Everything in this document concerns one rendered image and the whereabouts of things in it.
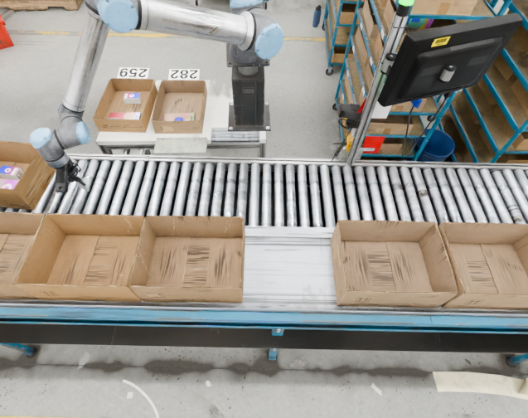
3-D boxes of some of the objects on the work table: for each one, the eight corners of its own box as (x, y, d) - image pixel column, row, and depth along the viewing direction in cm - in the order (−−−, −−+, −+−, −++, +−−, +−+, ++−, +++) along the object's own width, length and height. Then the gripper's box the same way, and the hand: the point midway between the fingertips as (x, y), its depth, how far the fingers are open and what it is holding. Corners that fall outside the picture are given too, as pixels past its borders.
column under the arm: (229, 103, 213) (225, 55, 185) (268, 103, 214) (270, 55, 186) (227, 131, 199) (223, 84, 171) (270, 131, 199) (273, 84, 172)
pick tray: (207, 93, 218) (205, 80, 210) (202, 133, 197) (200, 121, 189) (164, 93, 218) (161, 80, 209) (154, 133, 196) (150, 120, 188)
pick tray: (158, 92, 218) (154, 79, 210) (146, 133, 197) (141, 119, 188) (115, 90, 218) (109, 77, 210) (99, 132, 197) (91, 119, 188)
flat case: (164, 115, 205) (164, 113, 204) (195, 114, 206) (195, 112, 205) (162, 130, 197) (162, 128, 196) (194, 129, 198) (194, 127, 197)
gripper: (80, 153, 153) (99, 181, 170) (45, 153, 153) (66, 180, 170) (75, 167, 148) (93, 194, 166) (37, 167, 148) (60, 194, 165)
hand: (77, 191), depth 166 cm, fingers open, 10 cm apart
